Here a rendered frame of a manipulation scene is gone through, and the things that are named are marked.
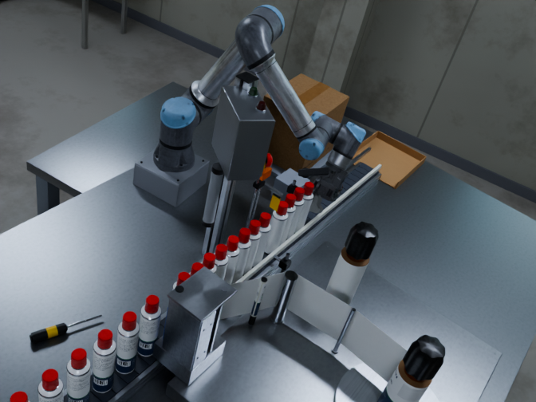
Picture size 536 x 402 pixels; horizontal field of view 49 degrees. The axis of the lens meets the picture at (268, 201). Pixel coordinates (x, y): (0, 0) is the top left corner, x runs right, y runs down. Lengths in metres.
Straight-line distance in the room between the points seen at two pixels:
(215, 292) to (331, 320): 0.40
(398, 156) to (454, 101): 1.71
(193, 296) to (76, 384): 0.32
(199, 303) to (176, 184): 0.74
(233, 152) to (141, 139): 1.00
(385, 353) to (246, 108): 0.75
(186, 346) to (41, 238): 0.71
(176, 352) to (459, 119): 3.31
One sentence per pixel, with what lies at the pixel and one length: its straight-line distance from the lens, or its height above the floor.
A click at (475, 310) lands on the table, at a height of 0.83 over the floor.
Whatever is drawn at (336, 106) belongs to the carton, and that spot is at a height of 1.12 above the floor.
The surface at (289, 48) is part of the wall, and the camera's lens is 4.74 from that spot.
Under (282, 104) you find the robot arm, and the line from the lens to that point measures 1.87.
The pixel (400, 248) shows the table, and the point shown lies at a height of 0.83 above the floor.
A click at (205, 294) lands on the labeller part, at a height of 1.14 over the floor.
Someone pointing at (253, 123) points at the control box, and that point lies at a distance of 1.46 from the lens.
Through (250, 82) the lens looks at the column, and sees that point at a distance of 1.57.
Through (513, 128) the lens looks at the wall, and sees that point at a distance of 4.43.
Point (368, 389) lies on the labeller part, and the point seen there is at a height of 0.89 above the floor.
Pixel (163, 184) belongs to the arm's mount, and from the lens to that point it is 2.12.
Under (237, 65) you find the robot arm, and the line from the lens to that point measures 2.02.
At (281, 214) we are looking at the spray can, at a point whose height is 1.05.
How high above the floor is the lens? 2.22
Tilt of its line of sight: 38 degrees down
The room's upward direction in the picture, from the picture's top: 15 degrees clockwise
